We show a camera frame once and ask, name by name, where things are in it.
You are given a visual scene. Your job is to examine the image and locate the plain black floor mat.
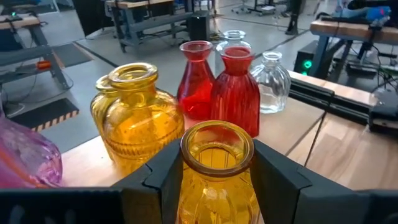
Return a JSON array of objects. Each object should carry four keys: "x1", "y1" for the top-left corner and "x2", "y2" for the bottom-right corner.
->
[{"x1": 52, "y1": 42, "x2": 94, "y2": 68}]

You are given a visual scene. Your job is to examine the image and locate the yellow embossed glass jar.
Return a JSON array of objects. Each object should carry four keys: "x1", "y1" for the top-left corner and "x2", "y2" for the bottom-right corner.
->
[
  {"x1": 104, "y1": 62, "x2": 187, "y2": 175},
  {"x1": 90, "y1": 74, "x2": 121, "y2": 162}
]

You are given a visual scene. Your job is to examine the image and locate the blue glove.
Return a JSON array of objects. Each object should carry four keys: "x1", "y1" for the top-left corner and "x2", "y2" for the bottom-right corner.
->
[{"x1": 332, "y1": 6, "x2": 392, "y2": 27}]

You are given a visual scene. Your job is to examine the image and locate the red pleated glass vase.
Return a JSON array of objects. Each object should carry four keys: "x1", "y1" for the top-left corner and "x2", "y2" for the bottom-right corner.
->
[{"x1": 210, "y1": 46, "x2": 261, "y2": 138}]

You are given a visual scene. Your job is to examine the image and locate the yellow slim ribbed vase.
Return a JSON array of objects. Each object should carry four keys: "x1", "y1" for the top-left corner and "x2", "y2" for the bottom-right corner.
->
[{"x1": 176, "y1": 120, "x2": 262, "y2": 224}]

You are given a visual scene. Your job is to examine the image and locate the clear tall ribbed jar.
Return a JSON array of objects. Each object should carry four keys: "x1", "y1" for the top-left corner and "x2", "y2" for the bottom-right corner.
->
[{"x1": 214, "y1": 29, "x2": 252, "y2": 75}]

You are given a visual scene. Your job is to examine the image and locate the black speaker box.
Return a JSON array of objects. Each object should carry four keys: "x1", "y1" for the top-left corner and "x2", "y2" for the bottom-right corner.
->
[{"x1": 188, "y1": 11, "x2": 211, "y2": 42}]

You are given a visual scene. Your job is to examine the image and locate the hazard-striped black floor mat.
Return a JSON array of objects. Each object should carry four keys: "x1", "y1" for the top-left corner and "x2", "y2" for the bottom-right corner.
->
[{"x1": 11, "y1": 98, "x2": 80, "y2": 133}]

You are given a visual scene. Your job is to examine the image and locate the red smooth flask vase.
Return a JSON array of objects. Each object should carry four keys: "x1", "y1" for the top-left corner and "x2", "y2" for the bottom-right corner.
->
[{"x1": 176, "y1": 40, "x2": 216, "y2": 121}]

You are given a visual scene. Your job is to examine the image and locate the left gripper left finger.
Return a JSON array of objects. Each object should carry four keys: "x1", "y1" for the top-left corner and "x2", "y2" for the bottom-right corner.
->
[{"x1": 112, "y1": 139, "x2": 184, "y2": 224}]

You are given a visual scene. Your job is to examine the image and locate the wooden workbench blue legs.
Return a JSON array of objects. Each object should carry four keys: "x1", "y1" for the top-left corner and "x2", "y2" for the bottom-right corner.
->
[{"x1": 309, "y1": 17, "x2": 398, "y2": 80}]

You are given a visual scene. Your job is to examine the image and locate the pink round glass vase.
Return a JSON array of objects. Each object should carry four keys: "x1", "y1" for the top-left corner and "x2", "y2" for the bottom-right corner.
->
[{"x1": 0, "y1": 104, "x2": 63, "y2": 189}]

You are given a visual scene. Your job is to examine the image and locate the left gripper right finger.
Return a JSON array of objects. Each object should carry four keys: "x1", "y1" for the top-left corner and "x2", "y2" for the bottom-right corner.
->
[{"x1": 251, "y1": 139, "x2": 355, "y2": 224}]

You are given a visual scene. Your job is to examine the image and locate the black computer green light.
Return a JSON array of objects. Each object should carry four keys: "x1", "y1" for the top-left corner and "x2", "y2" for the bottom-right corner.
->
[{"x1": 293, "y1": 40, "x2": 321, "y2": 77}]

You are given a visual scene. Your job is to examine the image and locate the clear round ribbed vase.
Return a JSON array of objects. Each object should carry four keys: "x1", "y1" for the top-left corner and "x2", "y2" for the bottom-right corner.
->
[{"x1": 250, "y1": 50, "x2": 292, "y2": 114}]

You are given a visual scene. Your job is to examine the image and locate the wooden workbench grey frame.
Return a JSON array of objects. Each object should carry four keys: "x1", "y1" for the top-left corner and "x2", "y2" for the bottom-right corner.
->
[{"x1": 104, "y1": 0, "x2": 195, "y2": 54}]

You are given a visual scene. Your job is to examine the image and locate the person's leg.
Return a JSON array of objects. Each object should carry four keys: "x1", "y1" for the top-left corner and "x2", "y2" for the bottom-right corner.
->
[{"x1": 284, "y1": 0, "x2": 305, "y2": 35}]

